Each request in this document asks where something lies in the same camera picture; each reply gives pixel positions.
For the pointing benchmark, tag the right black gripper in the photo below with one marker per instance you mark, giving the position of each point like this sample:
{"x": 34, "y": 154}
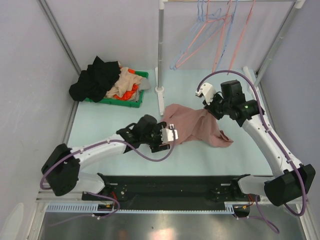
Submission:
{"x": 217, "y": 116}

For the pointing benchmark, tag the green plastic bin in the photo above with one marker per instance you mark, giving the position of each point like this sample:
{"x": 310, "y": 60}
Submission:
{"x": 129, "y": 102}

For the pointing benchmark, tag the beige garment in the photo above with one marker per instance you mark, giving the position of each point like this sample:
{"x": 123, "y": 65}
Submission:
{"x": 124, "y": 84}

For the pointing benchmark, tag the white cable duct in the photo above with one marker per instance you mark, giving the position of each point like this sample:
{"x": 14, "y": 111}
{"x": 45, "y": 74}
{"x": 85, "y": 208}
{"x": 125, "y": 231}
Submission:
{"x": 95, "y": 208}

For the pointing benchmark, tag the grey garment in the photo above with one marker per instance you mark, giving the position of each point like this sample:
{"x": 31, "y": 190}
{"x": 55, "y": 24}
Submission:
{"x": 144, "y": 85}

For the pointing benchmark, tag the pink t shirt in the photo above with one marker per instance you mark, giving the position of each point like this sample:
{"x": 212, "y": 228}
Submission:
{"x": 195, "y": 125}

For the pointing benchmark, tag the black garment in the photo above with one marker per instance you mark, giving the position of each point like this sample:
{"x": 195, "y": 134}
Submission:
{"x": 94, "y": 82}

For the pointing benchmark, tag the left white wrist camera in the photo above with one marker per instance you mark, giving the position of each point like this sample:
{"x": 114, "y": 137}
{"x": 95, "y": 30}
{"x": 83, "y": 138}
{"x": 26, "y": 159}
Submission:
{"x": 169, "y": 134}

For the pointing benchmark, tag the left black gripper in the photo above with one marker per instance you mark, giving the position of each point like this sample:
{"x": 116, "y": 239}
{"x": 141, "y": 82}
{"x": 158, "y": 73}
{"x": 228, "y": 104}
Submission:
{"x": 156, "y": 147}

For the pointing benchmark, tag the orange garment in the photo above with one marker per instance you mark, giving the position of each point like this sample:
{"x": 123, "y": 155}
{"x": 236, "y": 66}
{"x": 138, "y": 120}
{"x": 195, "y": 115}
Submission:
{"x": 128, "y": 94}

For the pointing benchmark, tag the pink hanger middle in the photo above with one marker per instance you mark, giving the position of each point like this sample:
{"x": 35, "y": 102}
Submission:
{"x": 220, "y": 43}

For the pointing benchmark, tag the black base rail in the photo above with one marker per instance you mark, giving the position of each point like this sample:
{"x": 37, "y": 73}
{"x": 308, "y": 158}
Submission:
{"x": 172, "y": 193}

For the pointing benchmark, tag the blue hanger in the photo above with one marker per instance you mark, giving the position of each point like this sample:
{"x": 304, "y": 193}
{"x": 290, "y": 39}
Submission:
{"x": 208, "y": 23}
{"x": 227, "y": 32}

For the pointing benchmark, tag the pink hanger left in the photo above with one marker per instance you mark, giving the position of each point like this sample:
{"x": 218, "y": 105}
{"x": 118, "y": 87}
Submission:
{"x": 208, "y": 25}

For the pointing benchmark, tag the pink hanger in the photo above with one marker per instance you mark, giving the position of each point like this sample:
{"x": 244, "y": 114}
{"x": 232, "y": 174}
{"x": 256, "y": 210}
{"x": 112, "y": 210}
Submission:
{"x": 239, "y": 42}
{"x": 220, "y": 43}
{"x": 208, "y": 25}

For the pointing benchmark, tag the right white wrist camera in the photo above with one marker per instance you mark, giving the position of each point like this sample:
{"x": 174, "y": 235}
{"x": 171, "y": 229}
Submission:
{"x": 207, "y": 91}

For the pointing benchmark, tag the pink hanger right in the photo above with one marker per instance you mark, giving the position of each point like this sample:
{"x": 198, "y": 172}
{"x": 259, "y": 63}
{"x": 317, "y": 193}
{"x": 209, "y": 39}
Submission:
{"x": 239, "y": 42}

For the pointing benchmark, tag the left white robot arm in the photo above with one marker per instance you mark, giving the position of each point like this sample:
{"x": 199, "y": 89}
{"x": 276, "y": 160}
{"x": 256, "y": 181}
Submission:
{"x": 63, "y": 173}

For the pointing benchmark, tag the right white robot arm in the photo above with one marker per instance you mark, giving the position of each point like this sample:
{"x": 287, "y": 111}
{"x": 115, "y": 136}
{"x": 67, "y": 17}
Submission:
{"x": 290, "y": 179}

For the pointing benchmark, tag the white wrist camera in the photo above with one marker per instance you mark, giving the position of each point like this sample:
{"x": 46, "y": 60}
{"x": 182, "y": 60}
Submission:
{"x": 169, "y": 134}
{"x": 207, "y": 91}

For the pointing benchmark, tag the blue hanger left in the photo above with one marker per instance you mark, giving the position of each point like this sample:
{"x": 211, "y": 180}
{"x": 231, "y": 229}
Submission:
{"x": 208, "y": 23}

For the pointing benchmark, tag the blue hanger right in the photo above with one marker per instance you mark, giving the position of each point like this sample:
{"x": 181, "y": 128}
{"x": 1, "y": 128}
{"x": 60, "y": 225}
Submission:
{"x": 227, "y": 32}

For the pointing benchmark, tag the white clothes rack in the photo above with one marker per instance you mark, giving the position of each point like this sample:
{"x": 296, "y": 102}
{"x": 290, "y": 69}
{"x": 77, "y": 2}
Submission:
{"x": 159, "y": 89}

